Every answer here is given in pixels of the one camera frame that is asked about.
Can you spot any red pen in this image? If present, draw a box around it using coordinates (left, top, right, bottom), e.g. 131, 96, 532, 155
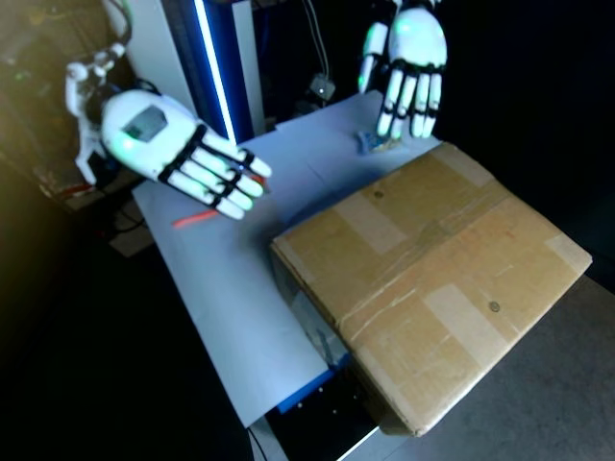
172, 175, 268, 230

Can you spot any white table cover sheet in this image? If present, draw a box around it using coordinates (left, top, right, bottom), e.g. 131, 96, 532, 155
132, 93, 443, 428

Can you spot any small blue-yellow object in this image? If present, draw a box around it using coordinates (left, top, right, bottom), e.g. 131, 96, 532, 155
355, 130, 403, 155

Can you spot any brown taped cardboard box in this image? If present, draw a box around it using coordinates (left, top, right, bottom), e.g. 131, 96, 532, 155
268, 141, 593, 437

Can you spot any small grey adapter box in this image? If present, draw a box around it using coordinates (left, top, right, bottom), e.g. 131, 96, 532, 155
309, 73, 336, 100

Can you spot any blue board under sheet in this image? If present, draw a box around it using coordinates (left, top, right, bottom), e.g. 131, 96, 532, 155
276, 352, 352, 415

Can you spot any white and blue robot column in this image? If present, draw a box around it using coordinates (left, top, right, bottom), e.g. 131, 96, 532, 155
100, 0, 265, 145

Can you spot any thin white hanging cable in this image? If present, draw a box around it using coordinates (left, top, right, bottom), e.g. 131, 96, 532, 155
300, 0, 332, 78

